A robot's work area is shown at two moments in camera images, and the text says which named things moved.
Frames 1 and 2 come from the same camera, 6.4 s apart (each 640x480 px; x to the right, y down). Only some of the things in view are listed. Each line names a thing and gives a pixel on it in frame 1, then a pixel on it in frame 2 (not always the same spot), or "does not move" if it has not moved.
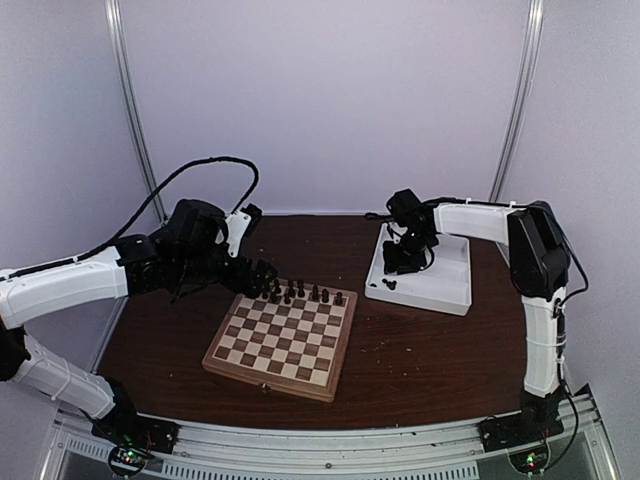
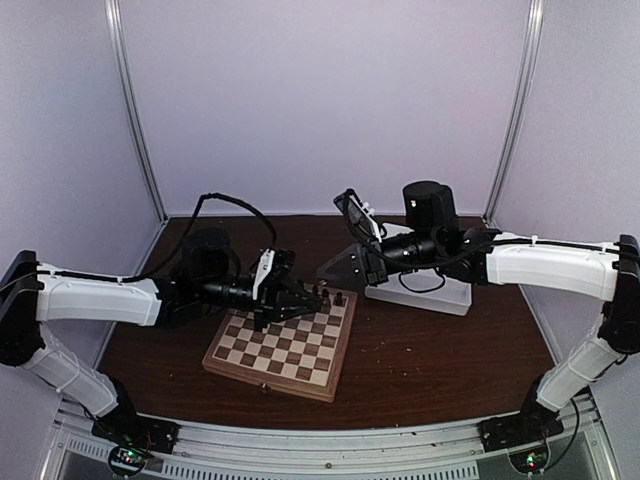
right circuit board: x=530 y=461 does not move
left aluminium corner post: x=119 y=30 does not move
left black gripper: x=256 y=282 → x=273 y=297
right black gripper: x=394 y=264 → x=374 y=259
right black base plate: x=530 y=425 does not move
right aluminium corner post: x=523 y=96 does not move
